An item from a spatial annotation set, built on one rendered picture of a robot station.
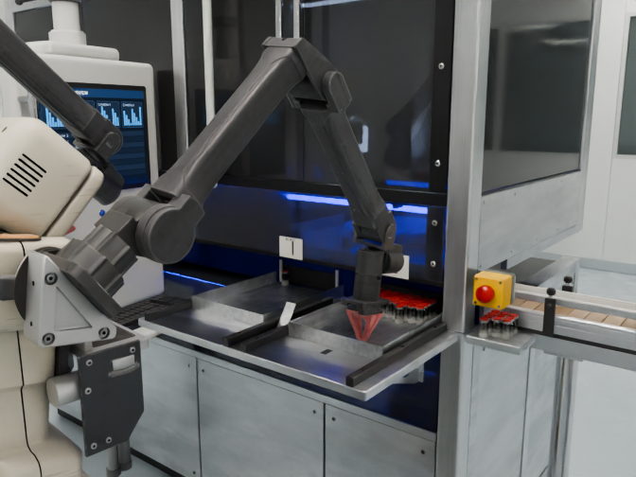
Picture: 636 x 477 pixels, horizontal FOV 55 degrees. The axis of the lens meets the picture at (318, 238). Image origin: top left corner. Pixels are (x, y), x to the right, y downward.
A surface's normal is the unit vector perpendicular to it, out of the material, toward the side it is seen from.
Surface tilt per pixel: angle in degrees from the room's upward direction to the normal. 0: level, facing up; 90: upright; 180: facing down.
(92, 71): 90
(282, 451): 90
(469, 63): 90
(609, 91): 90
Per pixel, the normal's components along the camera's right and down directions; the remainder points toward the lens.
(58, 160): 0.72, 0.14
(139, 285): 0.87, 0.10
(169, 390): -0.61, 0.15
